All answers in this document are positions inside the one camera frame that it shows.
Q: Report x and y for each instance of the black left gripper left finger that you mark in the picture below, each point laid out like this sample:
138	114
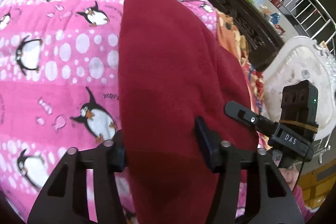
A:
64	197

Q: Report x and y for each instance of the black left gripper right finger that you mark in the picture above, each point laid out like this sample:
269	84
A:
268	198

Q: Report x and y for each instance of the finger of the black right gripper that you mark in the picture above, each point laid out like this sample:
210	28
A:
246	116

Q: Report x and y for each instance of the dark red fleece garment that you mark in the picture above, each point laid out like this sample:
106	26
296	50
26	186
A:
171	70

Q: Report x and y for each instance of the orange cartoon blanket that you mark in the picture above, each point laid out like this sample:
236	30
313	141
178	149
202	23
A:
230	38

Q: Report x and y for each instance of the white upholstered chair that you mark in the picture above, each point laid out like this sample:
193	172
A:
302	58

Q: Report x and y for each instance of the dark carved wooden nightstand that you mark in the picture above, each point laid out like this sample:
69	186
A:
264	42

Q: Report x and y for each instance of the metal railing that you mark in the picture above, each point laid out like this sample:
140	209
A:
310	18

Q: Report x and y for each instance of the pink penguin blanket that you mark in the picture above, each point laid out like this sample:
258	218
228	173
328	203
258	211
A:
59	88

